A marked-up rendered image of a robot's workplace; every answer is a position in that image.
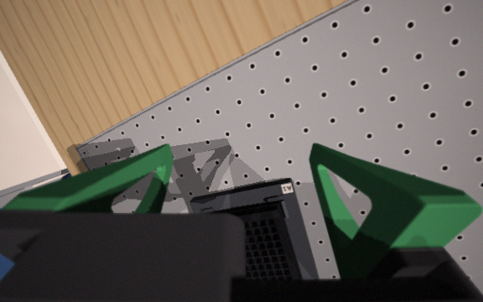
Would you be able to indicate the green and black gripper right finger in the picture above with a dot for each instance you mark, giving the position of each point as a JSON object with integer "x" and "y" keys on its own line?
{"x": 406, "y": 211}

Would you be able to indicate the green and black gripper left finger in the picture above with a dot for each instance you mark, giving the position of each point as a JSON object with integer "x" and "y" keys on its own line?
{"x": 94, "y": 191}

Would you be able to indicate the grey perforated base plate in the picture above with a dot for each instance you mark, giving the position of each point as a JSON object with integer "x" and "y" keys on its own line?
{"x": 397, "y": 83}

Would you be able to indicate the black well plate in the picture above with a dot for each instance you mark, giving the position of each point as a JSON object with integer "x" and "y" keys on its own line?
{"x": 269, "y": 251}

